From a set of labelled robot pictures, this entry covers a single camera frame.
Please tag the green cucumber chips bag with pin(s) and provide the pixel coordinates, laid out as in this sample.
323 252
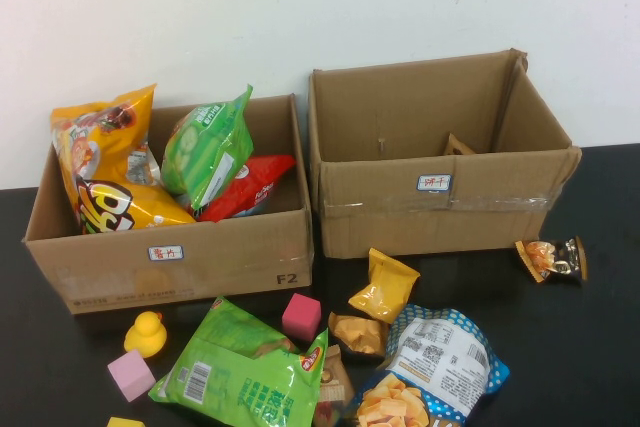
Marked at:
210 152

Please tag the long brown bar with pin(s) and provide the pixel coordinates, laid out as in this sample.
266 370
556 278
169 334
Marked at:
457 147

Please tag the yellow chips bag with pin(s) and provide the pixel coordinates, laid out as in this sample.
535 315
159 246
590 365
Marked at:
110 147

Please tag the small yellow snack packet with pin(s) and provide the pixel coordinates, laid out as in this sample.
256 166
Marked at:
385 287

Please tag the crumpled orange brown snack packet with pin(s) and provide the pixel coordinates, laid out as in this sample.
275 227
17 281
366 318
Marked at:
357 334

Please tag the small brown snack packet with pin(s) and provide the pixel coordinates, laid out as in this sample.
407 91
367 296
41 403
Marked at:
335 382

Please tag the small black orange snack packet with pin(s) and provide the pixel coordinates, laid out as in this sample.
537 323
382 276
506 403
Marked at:
550 257

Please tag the red shrimp cracker bag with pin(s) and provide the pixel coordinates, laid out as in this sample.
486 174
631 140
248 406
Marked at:
255 187

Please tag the cardboard box with clear tape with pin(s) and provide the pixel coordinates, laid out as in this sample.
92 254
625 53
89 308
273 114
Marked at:
400 217

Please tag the cardboard box with F2 print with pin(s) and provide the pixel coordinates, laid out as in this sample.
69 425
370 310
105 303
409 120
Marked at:
235 262

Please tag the white sticker on taped box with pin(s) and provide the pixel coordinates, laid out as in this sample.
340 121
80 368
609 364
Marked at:
435 182

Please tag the magenta foam cube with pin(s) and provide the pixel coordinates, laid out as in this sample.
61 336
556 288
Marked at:
301 317

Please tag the white sticker on F2 box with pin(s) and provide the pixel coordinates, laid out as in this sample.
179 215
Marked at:
165 252

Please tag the blue dotted chips bag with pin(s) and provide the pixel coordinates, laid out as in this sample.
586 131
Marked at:
440 352

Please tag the green chips bag with barcode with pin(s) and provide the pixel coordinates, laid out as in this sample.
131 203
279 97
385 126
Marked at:
240 377

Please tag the yellow rubber duck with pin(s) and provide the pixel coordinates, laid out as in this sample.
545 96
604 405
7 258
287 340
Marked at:
145 334

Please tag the light pink foam cube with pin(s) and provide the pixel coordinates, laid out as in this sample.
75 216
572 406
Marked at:
131 374

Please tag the yellow foam block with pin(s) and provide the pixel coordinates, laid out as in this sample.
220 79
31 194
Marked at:
125 422

